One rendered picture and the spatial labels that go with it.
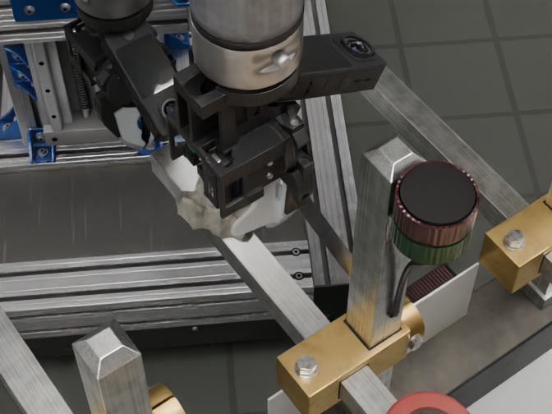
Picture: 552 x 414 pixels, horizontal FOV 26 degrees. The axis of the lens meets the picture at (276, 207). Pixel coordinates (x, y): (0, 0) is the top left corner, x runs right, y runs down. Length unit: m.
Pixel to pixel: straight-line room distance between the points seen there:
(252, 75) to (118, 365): 0.21
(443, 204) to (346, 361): 0.26
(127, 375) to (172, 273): 1.05
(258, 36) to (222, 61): 0.04
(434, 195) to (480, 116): 1.54
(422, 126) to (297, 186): 0.39
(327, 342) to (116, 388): 0.29
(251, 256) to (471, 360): 0.28
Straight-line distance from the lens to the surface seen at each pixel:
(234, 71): 0.78
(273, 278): 1.12
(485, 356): 1.28
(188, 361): 2.06
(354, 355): 1.07
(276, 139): 0.86
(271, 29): 0.76
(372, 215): 0.92
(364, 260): 0.98
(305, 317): 1.10
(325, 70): 0.87
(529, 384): 1.37
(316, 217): 1.03
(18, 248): 1.97
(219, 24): 0.76
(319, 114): 2.07
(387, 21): 2.54
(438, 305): 1.23
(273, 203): 0.94
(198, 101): 0.80
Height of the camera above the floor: 1.81
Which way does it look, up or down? 55 degrees down
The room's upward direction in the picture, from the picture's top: straight up
